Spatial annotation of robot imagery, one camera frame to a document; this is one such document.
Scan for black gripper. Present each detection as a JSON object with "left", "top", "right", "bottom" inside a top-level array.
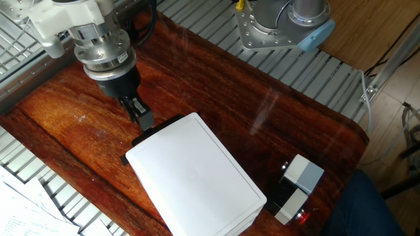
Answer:
[{"left": 96, "top": 65, "right": 156, "bottom": 133}]

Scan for white drawer with black handle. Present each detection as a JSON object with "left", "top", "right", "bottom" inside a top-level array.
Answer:
[{"left": 119, "top": 113, "right": 184, "bottom": 167}]

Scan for white plastic drawer cabinet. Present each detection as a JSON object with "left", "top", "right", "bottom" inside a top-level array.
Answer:
[{"left": 125, "top": 112, "right": 268, "bottom": 236}]

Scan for glossy brown wooden board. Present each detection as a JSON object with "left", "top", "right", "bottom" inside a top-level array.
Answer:
[{"left": 0, "top": 8, "right": 370, "bottom": 236}]

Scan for white wrist-mounted box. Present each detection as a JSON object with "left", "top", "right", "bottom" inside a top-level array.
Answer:
[{"left": 28, "top": 0, "right": 115, "bottom": 59}]

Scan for white paper sheet pile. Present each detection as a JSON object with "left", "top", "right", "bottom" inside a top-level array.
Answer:
[{"left": 0, "top": 165, "right": 114, "bottom": 236}]

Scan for grey white box metal button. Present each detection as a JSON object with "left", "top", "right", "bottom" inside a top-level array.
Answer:
[{"left": 280, "top": 153, "right": 326, "bottom": 197}]

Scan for white black box red button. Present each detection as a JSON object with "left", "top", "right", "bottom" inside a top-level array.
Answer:
[{"left": 264, "top": 178, "right": 311, "bottom": 226}]

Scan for leg in blue trousers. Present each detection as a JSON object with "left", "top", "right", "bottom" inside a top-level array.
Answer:
[{"left": 320, "top": 168, "right": 408, "bottom": 236}]

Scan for dark chair base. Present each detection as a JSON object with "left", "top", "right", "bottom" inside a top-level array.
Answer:
[{"left": 380, "top": 139, "right": 420, "bottom": 200}]

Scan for black cable bundle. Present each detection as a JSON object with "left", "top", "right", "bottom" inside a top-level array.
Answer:
[{"left": 126, "top": 0, "right": 158, "bottom": 47}]

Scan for grey aluminium frame rail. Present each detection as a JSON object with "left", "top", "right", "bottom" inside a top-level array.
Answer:
[{"left": 0, "top": 37, "right": 85, "bottom": 114}]

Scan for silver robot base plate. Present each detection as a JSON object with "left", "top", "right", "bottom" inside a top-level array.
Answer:
[{"left": 234, "top": 2, "right": 324, "bottom": 52}]

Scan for light grey cable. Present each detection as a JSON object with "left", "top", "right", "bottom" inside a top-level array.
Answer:
[{"left": 359, "top": 69, "right": 373, "bottom": 132}]

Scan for long aluminium frame post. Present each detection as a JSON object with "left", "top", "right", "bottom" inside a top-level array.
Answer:
[{"left": 359, "top": 19, "right": 420, "bottom": 106}]

